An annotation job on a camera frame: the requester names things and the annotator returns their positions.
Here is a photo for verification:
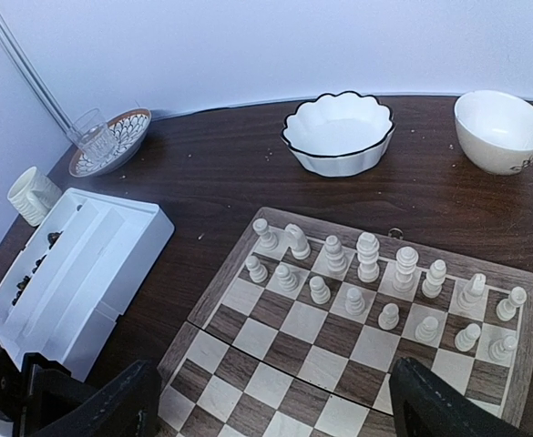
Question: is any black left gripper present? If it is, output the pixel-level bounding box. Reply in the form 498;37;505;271
0;348;97;436

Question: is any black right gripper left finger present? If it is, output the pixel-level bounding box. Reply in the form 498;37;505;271
33;360;159;436

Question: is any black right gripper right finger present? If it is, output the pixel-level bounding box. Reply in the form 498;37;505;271
389;358;521;436

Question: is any white plastic compartment tray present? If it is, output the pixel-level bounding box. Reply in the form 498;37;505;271
0;188;175;381

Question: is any white bishop right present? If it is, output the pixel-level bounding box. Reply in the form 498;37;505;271
422;259;446;299

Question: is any white bishop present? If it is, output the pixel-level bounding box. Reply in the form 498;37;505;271
422;259;446;299
323;235;347;273

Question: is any white knight right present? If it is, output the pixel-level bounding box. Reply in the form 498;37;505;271
457;273;487;310

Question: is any white knight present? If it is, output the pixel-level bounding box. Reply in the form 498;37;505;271
457;273;487;310
284;223;311;260

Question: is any wooden chessboard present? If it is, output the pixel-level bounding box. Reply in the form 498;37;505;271
158;207;533;436

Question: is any white king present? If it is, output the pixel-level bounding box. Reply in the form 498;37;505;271
393;246;419;293

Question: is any white bishop left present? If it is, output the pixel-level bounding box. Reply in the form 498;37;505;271
323;235;347;273

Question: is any white queen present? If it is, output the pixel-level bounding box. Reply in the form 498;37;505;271
356;232;379;283

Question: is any white knight left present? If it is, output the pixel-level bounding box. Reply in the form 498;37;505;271
284;223;311;260

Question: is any cream ribbed mug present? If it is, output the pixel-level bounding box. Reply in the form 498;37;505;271
7;167;63;227

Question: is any clear drinking glass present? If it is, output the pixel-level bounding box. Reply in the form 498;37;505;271
69;108;117;163

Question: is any patterned ceramic plate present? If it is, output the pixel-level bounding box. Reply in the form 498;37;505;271
67;108;152;178

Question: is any cream round bowl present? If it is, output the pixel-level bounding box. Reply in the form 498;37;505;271
454;90;533;176

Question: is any white scalloped bowl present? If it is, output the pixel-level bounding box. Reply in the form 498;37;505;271
281;91;395;178

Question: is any left aluminium frame post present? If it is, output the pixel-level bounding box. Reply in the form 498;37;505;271
0;13;72;137

